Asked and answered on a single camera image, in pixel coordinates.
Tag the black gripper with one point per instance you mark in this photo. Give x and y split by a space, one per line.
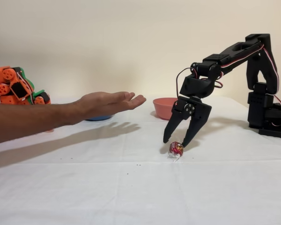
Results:
196 108

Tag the red candy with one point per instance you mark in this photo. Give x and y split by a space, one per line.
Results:
176 148

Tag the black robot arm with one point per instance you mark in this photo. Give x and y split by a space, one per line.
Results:
260 70

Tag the person's bare forearm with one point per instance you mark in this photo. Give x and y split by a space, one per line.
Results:
25 119

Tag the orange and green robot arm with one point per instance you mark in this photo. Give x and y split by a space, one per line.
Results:
2 89

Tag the person's open hand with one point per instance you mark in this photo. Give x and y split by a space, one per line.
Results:
107 103

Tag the pink plastic bowl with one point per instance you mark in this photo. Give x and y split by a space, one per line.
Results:
162 109

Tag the blue plastic bowl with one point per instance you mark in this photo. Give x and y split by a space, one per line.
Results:
100 117

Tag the white tablecloth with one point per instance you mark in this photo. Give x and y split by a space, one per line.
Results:
140 187

